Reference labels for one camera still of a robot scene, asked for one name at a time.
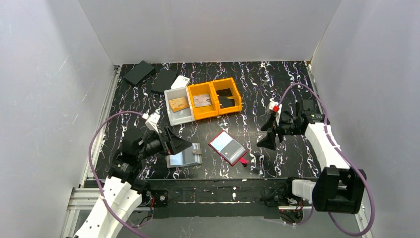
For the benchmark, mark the id card in bin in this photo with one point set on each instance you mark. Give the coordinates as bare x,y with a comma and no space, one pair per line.
202,100

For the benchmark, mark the white small box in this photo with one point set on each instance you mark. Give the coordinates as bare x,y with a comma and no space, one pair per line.
180,82

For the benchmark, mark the orange bin right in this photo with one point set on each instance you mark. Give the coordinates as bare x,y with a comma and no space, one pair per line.
228,97

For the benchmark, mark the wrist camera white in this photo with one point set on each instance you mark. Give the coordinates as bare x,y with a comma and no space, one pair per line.
276,107
151,121

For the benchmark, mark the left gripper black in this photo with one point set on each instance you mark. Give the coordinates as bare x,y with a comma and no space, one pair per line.
167,140

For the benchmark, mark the grey card holder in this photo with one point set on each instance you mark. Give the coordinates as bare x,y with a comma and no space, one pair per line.
189,157

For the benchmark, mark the black flat box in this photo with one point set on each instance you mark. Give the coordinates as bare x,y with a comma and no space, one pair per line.
138,73
163,81

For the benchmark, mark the aluminium rail frame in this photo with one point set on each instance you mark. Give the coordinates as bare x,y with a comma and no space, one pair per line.
98,148

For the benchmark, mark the red leather card holder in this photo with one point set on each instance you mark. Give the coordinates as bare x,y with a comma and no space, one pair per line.
220,141

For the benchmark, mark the orange bin middle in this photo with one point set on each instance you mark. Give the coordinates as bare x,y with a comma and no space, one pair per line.
203,112

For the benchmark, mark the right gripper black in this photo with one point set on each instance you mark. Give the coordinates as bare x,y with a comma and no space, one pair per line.
279,127

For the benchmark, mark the black vip credit card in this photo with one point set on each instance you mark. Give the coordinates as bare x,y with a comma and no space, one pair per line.
233,151

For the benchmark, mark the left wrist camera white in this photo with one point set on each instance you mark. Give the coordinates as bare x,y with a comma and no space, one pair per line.
151,121

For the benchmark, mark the black flat box right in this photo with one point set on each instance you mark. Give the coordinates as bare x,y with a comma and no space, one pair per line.
163,81

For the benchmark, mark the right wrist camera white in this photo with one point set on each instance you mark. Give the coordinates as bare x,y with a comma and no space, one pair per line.
276,107

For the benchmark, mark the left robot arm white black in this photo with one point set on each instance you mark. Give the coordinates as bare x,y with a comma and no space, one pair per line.
123,191

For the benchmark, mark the orange bin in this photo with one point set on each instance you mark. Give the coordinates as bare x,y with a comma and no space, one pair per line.
203,112
228,97

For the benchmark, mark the white plastic bin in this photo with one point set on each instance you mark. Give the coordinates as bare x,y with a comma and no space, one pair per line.
183,116

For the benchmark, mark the black flat box left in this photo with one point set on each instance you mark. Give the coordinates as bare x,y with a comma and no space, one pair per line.
138,73

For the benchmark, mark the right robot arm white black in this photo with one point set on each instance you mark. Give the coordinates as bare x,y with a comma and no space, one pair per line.
339,188

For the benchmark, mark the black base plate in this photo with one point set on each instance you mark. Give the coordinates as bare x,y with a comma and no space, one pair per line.
251,197

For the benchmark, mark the gold credit card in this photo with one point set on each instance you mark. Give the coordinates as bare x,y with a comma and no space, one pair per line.
178,104

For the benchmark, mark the black card in bin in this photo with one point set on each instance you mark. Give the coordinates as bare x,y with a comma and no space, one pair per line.
224,93

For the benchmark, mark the grey credit card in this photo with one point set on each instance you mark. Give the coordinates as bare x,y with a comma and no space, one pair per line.
226,103

